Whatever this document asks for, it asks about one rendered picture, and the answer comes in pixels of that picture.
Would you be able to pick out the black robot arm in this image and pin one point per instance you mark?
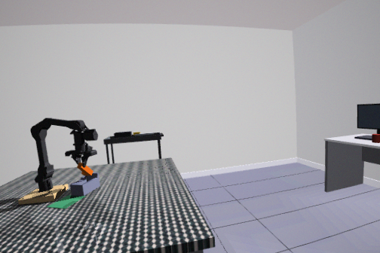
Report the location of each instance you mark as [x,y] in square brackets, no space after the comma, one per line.
[39,132]

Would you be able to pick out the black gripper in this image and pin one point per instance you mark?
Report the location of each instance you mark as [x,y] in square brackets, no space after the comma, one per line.
[80,150]

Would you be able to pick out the orange l-shaped part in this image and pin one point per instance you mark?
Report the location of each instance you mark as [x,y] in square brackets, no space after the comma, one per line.
[85,170]

